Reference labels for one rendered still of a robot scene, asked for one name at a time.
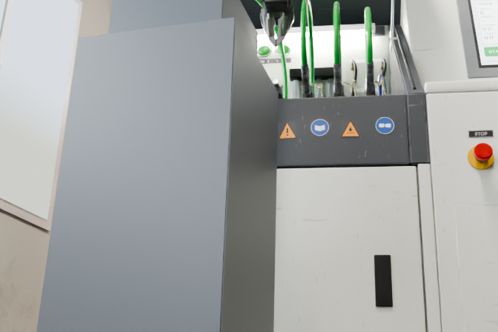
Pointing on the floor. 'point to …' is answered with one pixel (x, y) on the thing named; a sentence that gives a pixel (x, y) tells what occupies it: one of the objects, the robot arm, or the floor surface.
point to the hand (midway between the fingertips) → (276, 43)
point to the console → (456, 143)
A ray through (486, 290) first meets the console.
